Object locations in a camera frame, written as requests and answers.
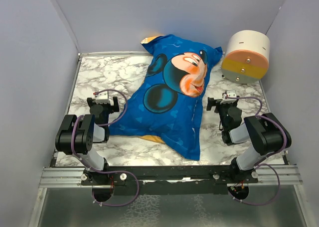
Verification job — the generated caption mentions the blue and yellow Mickey pillowcase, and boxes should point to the blue and yellow Mickey pillowcase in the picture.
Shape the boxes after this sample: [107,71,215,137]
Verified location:
[109,34,223,161]

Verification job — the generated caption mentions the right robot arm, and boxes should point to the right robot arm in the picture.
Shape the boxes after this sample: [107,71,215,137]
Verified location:
[206,94,292,183]

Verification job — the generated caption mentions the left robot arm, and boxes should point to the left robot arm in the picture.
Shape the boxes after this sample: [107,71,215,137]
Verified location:
[55,96,119,185]

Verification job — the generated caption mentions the white cylindrical drawer box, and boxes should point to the white cylindrical drawer box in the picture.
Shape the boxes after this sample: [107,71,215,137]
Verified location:
[221,30,270,84]

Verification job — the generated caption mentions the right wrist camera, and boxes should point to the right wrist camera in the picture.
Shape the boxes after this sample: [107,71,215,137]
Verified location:
[221,90,237,104]

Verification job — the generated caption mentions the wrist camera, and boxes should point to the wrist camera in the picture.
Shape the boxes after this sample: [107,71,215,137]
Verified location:
[93,91,110,105]
[221,90,237,104]

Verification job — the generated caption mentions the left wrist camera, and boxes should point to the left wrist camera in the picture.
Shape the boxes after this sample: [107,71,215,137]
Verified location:
[93,91,110,105]

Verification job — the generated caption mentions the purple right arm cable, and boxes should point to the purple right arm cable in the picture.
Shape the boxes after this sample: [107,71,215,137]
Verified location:
[224,94,289,206]

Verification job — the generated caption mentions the aluminium rail frame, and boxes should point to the aluminium rail frame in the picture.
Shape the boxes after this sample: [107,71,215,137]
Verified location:
[39,165,303,188]

